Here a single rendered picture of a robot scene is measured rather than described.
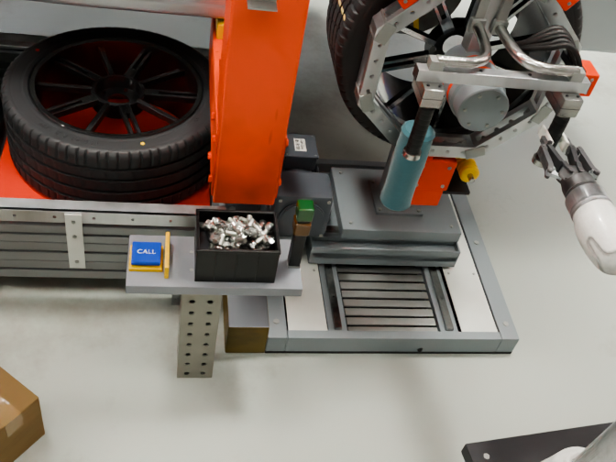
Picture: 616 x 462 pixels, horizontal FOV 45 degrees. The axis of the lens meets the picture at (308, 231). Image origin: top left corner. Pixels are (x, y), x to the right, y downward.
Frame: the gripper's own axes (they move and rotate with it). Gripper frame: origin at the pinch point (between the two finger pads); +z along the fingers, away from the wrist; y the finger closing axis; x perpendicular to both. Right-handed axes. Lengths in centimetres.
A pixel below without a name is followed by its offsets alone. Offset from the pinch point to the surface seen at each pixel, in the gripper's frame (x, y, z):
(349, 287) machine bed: -77, -33, 16
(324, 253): -69, -42, 23
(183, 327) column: -59, -86, -14
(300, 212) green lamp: -18, -61, -11
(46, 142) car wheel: -34, -124, 29
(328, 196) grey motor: -43, -45, 22
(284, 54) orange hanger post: 15, -68, 4
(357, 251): -68, -31, 23
